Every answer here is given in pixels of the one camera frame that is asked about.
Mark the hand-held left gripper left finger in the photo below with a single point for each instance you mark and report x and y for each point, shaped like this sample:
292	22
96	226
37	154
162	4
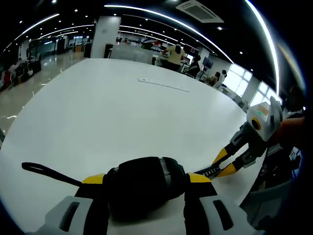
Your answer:
73	215

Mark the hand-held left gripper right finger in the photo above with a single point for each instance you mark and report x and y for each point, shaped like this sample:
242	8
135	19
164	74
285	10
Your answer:
210	215

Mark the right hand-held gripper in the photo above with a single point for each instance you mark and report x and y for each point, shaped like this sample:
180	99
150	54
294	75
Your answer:
265	122

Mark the person's right forearm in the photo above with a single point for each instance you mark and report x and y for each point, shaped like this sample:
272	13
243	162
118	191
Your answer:
292	129

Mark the person's body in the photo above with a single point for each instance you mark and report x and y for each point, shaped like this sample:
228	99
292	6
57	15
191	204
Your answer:
276	176

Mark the computer monitor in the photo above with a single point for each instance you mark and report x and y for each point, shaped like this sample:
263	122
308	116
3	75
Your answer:
208	62

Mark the flat clear strip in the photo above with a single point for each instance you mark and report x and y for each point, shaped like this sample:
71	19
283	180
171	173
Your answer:
162	84

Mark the white office counter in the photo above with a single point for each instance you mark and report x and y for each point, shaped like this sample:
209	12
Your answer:
133	54

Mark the ceiling air conditioner vent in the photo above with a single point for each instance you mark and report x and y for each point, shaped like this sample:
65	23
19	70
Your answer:
199	11

